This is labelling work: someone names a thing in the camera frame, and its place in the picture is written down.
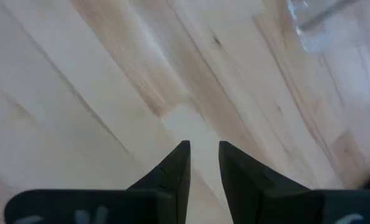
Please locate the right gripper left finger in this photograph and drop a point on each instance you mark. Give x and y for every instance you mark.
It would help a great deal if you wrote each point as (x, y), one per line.
(166, 193)

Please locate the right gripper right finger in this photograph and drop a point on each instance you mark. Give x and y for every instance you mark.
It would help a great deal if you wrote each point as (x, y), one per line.
(253, 193)

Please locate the clear acrylic brush holder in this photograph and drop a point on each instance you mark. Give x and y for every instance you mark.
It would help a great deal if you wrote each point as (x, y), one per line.
(328, 31)

